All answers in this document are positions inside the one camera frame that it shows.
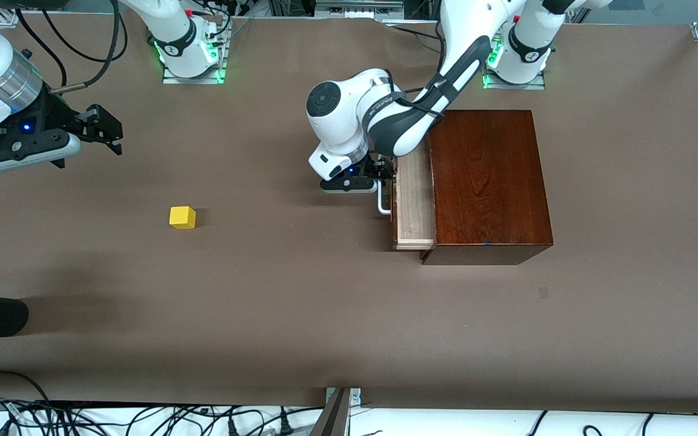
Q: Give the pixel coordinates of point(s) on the metal equipment frame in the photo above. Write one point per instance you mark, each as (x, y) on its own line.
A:
(355, 7)

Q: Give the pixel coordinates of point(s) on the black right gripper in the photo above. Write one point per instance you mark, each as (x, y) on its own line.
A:
(52, 116)

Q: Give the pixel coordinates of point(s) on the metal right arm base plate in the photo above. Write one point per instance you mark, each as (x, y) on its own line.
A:
(194, 80)

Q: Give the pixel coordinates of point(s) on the dark brown wooden cabinet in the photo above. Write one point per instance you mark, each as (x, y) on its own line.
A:
(488, 181)

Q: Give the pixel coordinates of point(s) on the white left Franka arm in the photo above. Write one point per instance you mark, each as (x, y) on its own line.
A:
(464, 60)

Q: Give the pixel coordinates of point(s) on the yellow cube block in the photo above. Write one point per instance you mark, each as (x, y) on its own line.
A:
(182, 217)

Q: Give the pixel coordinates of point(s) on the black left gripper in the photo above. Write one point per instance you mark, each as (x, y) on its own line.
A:
(378, 167)

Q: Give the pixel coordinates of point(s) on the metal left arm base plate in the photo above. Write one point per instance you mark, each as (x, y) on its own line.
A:
(514, 86)

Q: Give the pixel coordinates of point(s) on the aluminium profile post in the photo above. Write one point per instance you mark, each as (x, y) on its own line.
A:
(334, 415)

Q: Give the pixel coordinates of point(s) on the brown table cover sheet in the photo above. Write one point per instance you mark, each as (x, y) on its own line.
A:
(264, 303)

